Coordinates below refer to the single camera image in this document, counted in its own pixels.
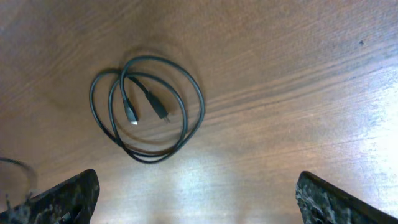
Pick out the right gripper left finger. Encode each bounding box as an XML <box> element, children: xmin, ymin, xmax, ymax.
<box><xmin>1</xmin><ymin>169</ymin><xmax>100</xmax><ymax>224</ymax></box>

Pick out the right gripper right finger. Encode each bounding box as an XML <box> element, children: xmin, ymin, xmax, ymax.
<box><xmin>295</xmin><ymin>171</ymin><xmax>397</xmax><ymax>224</ymax></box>

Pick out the black cable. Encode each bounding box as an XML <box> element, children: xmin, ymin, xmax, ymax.
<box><xmin>0</xmin><ymin>157</ymin><xmax>38</xmax><ymax>194</ymax></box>
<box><xmin>89</xmin><ymin>55</ymin><xmax>206</xmax><ymax>165</ymax></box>

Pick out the black coiled cable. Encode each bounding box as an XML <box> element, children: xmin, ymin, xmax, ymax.
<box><xmin>89</xmin><ymin>55</ymin><xmax>206</xmax><ymax>165</ymax></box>

